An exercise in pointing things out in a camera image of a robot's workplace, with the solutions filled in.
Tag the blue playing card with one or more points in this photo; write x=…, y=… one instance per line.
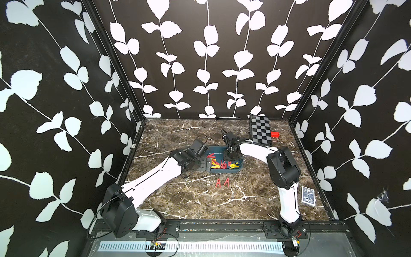
x=308, y=196

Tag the yellow clothespin in box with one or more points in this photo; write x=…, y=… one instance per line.
x=215, y=164

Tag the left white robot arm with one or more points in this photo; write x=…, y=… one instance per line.
x=120, y=203

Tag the small circuit board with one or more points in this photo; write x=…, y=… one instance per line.
x=156, y=245

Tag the black white checkerboard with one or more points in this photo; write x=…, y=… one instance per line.
x=260, y=131

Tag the yellow clothespin right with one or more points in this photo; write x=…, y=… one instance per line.
x=234, y=165

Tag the black front mounting rail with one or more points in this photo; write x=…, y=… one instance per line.
x=269, y=229

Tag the white perforated rail strip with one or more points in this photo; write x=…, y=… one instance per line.
x=175, y=247

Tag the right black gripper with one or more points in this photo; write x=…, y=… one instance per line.
x=230, y=150

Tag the small red block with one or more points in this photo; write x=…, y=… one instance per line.
x=275, y=134

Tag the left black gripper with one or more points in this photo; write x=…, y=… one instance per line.
x=203, y=164

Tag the teal plastic storage box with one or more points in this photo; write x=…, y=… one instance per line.
x=218, y=151

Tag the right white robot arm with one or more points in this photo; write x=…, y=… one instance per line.
x=284, y=172

